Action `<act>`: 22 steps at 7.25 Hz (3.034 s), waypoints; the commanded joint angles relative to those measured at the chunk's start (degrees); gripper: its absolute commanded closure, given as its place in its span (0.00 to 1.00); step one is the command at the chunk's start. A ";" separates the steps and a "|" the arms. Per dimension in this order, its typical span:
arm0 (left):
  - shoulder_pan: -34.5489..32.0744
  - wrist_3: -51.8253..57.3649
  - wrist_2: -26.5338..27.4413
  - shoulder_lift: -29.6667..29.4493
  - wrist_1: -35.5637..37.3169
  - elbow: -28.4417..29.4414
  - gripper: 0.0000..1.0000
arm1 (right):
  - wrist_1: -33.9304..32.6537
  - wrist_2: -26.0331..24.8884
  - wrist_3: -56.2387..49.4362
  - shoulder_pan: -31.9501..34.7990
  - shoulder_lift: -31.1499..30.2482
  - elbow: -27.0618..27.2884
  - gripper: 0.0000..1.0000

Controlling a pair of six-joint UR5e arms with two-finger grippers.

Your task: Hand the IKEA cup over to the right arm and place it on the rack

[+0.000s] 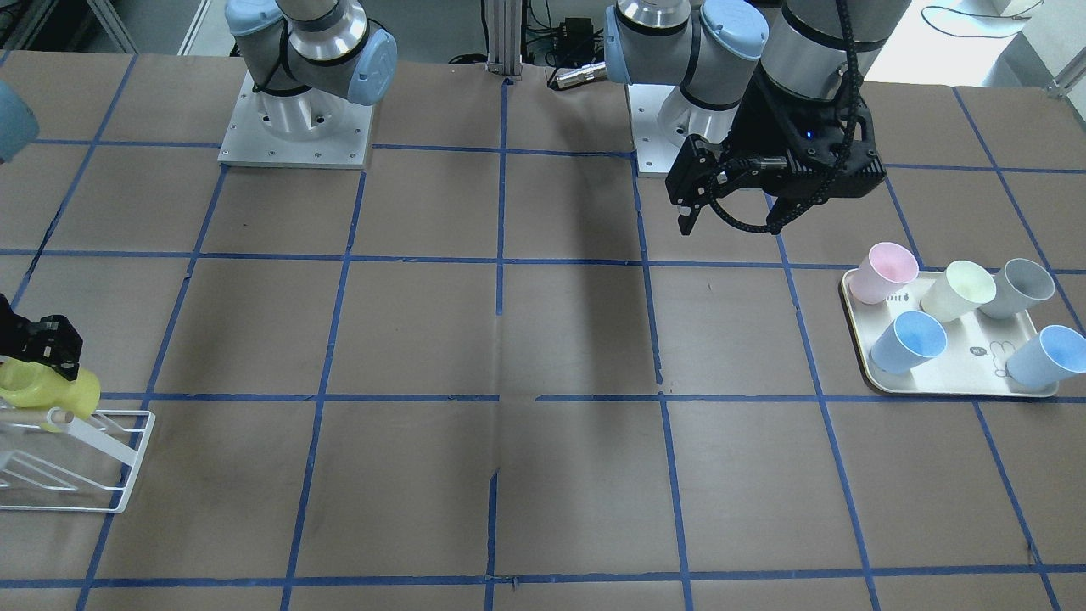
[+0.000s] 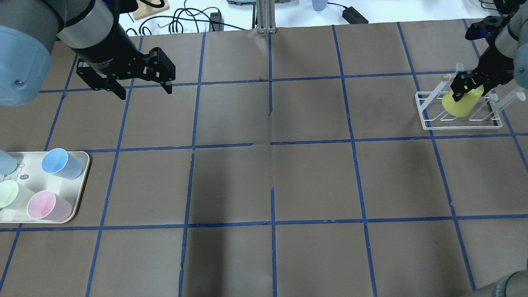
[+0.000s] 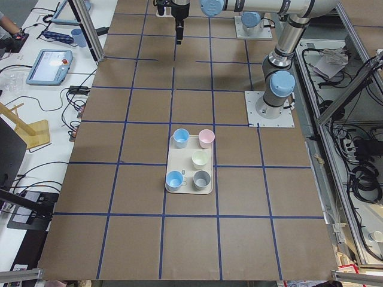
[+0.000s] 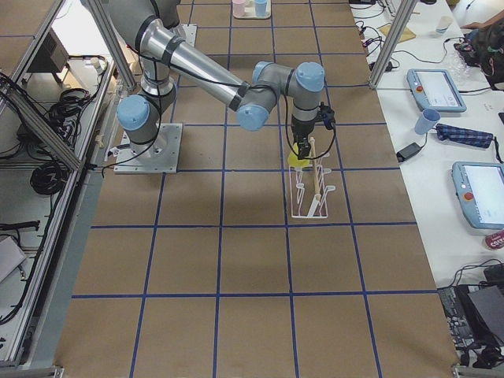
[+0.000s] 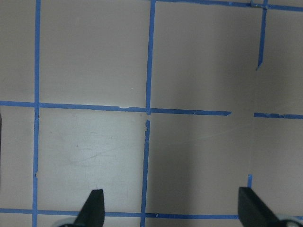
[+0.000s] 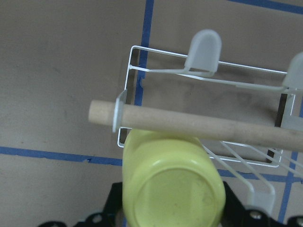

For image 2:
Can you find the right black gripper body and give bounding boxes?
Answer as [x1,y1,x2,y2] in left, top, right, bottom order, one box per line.
[450,45,514,101]

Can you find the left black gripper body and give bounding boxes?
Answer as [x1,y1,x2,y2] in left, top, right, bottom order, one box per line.
[75,35,176,90]

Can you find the yellow plastic cup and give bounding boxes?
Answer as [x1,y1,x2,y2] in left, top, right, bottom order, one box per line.
[441,86,484,117]

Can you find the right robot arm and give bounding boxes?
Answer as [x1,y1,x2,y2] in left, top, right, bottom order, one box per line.
[450,3,528,102]

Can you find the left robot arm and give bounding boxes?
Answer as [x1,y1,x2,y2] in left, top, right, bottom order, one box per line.
[0,0,176,106]

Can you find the blue plastic cup near pink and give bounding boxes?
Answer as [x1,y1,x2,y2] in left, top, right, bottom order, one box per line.
[41,148,83,180]

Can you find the light blue plastic cup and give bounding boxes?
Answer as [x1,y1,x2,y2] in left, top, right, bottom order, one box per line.
[0,150,18,175]

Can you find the cream plastic cup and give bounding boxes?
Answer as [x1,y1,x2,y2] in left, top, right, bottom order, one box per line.
[0,180,35,210]

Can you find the blue cup on desk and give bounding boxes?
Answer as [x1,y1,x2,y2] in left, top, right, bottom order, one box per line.
[311,0,328,12]

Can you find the wooden stand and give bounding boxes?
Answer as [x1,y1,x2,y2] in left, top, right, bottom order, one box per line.
[132,0,170,21]

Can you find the white plastic tray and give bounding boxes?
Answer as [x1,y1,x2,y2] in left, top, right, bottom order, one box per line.
[0,151,91,224]

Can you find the black power adapter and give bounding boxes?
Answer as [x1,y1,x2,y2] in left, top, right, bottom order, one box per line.
[342,6,369,24]

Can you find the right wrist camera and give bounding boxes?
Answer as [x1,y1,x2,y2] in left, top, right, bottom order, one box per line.
[464,16,507,43]

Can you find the white wire cup rack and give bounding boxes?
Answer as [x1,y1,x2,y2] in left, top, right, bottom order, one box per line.
[415,62,527,130]

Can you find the black coiled cables on desk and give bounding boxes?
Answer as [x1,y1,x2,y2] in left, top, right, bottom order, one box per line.
[138,6,248,37]

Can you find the aluminium frame post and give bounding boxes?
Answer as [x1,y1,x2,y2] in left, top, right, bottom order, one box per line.
[256,0,277,34]

